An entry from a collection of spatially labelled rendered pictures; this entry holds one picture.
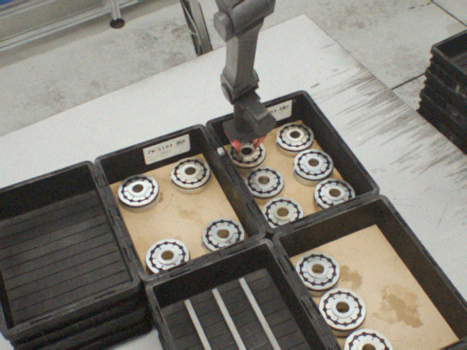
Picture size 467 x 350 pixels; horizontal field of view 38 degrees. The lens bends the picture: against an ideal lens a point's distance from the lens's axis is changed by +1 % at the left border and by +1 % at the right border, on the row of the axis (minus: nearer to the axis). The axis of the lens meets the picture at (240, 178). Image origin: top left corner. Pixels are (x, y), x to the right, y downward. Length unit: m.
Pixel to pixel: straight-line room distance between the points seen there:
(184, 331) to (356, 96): 1.01
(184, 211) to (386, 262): 0.51
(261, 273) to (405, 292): 0.33
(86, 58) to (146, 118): 1.42
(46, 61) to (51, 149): 1.48
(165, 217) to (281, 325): 0.41
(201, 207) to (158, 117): 0.50
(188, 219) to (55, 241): 0.33
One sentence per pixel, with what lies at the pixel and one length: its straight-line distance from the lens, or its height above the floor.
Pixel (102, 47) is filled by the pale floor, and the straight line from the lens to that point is 3.54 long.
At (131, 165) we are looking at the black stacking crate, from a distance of 1.75.
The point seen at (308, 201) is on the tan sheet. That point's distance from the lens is 1.71.
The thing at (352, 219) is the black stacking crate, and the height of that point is 0.89.
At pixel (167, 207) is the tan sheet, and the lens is 1.70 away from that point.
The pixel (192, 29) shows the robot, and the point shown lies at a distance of 2.53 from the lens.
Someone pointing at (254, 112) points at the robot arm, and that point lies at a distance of 1.56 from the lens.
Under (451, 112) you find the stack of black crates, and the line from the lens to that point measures 2.63.
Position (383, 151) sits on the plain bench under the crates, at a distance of 2.02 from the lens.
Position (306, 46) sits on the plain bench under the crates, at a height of 0.70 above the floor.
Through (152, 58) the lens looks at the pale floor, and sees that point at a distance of 3.43.
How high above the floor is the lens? 2.17
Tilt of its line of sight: 50 degrees down
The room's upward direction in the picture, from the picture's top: 2 degrees counter-clockwise
